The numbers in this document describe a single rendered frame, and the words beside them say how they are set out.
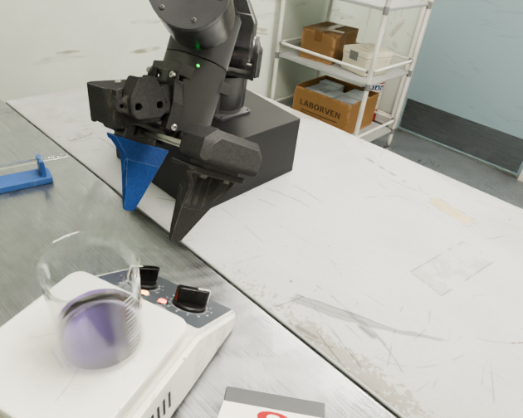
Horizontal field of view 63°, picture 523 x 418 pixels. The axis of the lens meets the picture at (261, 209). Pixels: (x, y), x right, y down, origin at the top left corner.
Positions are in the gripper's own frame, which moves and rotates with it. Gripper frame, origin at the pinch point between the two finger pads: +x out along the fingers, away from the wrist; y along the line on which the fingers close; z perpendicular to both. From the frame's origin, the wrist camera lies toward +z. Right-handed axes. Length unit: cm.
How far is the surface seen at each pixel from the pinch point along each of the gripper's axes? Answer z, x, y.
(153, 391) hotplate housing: 3.0, 13.0, 11.6
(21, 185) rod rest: 2.4, 8.0, -31.0
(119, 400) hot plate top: 6.4, 12.4, 12.7
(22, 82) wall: -25, -7, -150
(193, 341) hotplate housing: -1.0, 10.3, 9.8
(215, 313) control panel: -5.6, 9.6, 6.4
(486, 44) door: -247, -116, -86
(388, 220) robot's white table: -37.1, -2.8, 3.2
